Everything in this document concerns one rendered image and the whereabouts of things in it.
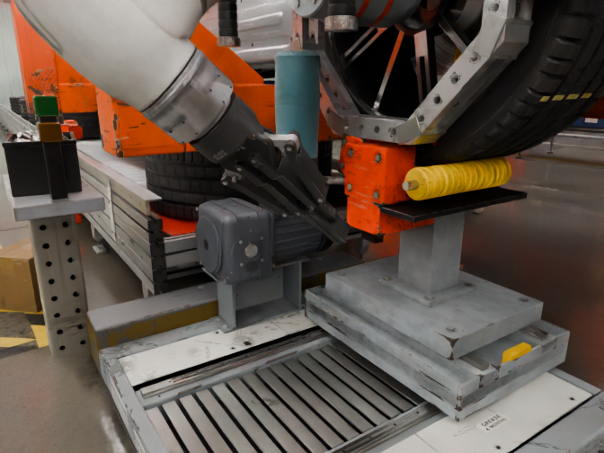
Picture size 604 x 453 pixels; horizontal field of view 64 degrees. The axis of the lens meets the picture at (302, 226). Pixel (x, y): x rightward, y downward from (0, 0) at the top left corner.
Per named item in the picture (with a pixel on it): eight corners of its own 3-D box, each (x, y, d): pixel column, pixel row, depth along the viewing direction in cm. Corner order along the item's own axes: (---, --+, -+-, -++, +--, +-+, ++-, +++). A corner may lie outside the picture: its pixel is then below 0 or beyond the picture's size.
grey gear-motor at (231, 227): (364, 307, 134) (368, 184, 124) (226, 351, 112) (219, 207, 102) (325, 285, 149) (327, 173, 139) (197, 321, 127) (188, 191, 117)
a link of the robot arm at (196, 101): (174, 86, 44) (223, 129, 47) (208, 32, 50) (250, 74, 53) (128, 126, 50) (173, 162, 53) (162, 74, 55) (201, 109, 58)
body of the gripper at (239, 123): (175, 154, 53) (236, 202, 58) (221, 123, 48) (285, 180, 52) (199, 111, 58) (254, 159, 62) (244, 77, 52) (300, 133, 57)
